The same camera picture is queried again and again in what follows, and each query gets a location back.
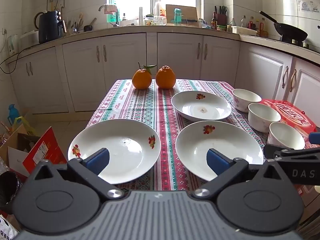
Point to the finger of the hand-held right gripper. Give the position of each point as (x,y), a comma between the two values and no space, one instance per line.
(272,151)
(314,138)

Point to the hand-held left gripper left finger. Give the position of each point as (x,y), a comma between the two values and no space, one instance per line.
(98,160)

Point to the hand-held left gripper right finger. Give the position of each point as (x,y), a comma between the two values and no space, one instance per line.
(217,162)

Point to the white plate with fruit print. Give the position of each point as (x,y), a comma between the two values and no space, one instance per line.
(200,145)
(190,105)
(125,140)

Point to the white bowl with pink flowers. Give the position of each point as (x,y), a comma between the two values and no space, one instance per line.
(240,102)

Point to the red printed box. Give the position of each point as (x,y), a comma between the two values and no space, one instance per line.
(295,115)

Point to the patterned red green tablecloth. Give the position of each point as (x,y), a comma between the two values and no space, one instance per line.
(150,110)

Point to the yellow green bag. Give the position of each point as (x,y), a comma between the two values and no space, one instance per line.
(25,127)

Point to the red cardboard box on floor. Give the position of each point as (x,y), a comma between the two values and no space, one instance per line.
(15,142)

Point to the orange with green leaf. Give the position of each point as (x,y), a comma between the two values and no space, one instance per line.
(141,80)

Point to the blue plastic jug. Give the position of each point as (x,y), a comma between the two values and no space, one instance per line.
(13,115)

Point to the orange without leaf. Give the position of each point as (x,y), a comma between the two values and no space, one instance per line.
(165,78)

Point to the black wok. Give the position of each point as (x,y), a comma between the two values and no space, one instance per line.
(292,32)

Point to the white plastic tray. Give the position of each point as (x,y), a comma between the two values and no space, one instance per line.
(243,30)

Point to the black mortar with pestle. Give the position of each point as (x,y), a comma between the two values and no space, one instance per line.
(88,27)

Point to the utensil holder with utensils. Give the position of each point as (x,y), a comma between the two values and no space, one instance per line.
(73,28)

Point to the dark sauce bottle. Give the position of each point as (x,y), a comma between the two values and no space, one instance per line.
(214,22)

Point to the black air fryer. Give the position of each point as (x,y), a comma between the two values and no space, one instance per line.
(50,27)

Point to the white electric kettle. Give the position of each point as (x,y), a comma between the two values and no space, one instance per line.
(13,45)

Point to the dark red knife block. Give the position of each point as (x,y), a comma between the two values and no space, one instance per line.
(221,17)

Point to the metal kitchen faucet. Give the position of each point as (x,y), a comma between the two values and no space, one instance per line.
(116,17)

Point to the glass jar with flower print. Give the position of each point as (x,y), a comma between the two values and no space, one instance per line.
(149,21)

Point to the teal water bottle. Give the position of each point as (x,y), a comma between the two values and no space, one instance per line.
(178,16)

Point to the clear glass pitcher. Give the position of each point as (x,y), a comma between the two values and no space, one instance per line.
(161,21)

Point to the brown cardboard sheet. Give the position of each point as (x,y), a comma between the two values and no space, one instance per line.
(190,12)

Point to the clear cooking oil bottle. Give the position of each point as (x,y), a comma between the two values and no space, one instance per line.
(160,8)

